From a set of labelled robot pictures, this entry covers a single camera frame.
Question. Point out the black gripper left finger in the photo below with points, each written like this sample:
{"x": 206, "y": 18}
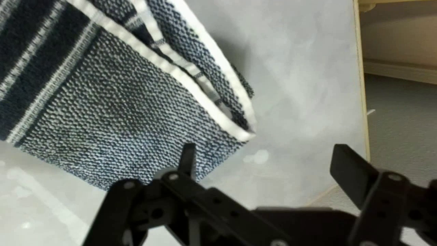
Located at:
{"x": 205, "y": 205}

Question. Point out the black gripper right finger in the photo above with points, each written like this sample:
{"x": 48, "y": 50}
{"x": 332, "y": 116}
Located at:
{"x": 387, "y": 199}

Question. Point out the blue-grey towel with white trim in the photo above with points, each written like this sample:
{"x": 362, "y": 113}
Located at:
{"x": 113, "y": 104}

